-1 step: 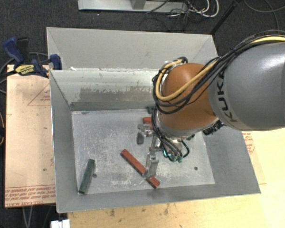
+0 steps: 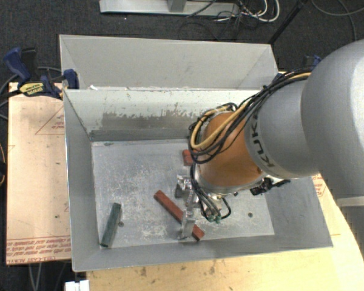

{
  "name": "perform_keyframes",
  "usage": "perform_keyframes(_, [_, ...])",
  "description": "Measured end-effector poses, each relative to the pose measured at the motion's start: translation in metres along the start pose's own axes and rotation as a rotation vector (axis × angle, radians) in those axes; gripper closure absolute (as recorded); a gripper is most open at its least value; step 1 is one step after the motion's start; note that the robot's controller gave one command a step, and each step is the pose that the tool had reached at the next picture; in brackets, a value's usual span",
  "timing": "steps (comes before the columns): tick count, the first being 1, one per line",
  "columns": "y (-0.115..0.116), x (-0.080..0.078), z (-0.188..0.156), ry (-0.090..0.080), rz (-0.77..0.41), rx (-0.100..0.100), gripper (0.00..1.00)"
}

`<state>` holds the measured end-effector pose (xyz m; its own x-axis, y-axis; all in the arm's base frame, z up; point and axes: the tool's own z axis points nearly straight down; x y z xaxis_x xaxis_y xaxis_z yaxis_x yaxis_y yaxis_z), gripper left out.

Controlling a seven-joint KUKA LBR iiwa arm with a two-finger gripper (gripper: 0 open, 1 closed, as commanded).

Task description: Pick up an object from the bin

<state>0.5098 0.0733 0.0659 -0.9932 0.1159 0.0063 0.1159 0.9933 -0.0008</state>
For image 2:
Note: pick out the grey metal bin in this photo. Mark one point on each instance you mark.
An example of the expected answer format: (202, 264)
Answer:
(133, 174)

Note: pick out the brown cardboard board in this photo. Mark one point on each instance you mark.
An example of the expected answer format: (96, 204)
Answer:
(36, 177)

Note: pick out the dark green flat block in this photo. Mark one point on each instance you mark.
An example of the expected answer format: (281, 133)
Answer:
(111, 224)

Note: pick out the red-brown flat block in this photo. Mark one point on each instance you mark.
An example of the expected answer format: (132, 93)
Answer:
(170, 206)
(187, 158)

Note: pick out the black cylinder on white bracket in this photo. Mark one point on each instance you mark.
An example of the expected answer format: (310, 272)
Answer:
(261, 189)

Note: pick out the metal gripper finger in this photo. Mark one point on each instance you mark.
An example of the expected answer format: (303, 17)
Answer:
(183, 186)
(188, 226)

